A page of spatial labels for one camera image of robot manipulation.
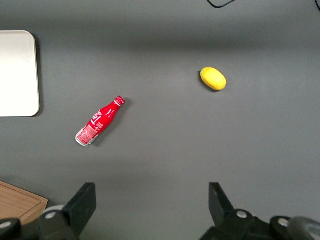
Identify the yellow lemon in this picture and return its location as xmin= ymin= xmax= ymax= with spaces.
xmin=199 ymin=66 xmax=228 ymax=92

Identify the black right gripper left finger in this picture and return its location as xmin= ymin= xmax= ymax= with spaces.
xmin=36 ymin=182 xmax=98 ymax=240

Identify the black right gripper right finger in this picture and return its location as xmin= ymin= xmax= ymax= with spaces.
xmin=199 ymin=182 xmax=273 ymax=240

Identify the black cable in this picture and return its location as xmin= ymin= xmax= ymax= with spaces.
xmin=205 ymin=0 xmax=237 ymax=9

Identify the wooden cutting board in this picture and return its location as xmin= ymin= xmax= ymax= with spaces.
xmin=0 ymin=180 xmax=49 ymax=226

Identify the white plastic tray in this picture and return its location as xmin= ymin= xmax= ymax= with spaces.
xmin=0 ymin=30 xmax=41 ymax=118

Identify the red cola bottle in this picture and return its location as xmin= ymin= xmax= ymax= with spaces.
xmin=74 ymin=95 xmax=126 ymax=148

